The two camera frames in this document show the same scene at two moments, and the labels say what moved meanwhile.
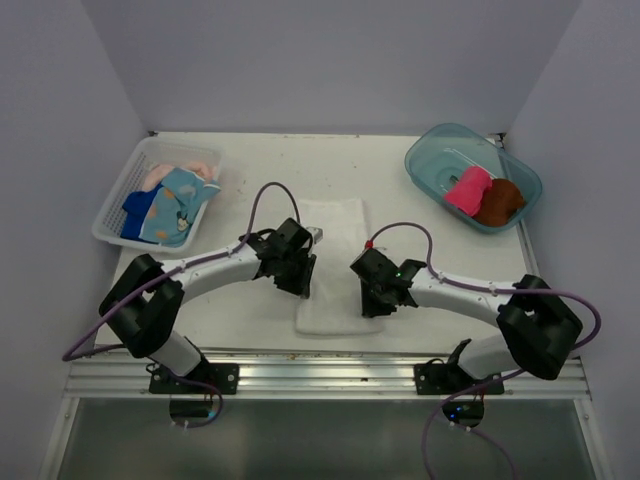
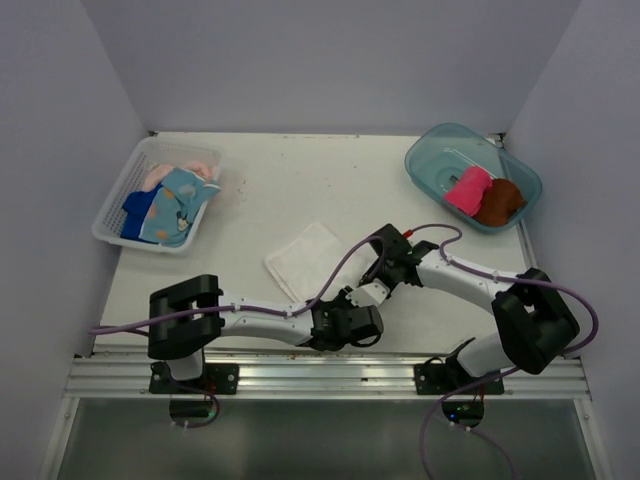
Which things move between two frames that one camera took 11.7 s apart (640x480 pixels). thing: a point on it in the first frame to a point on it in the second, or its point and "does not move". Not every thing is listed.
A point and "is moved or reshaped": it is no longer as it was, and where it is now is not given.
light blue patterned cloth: x=170 y=212 does not move
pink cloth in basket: x=155 y=175 does not move
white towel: x=334 y=305 is moved or reshaped
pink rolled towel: x=467 y=193 does not move
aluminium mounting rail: x=308 y=376 does not move
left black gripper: x=300 y=285 to x=340 y=297
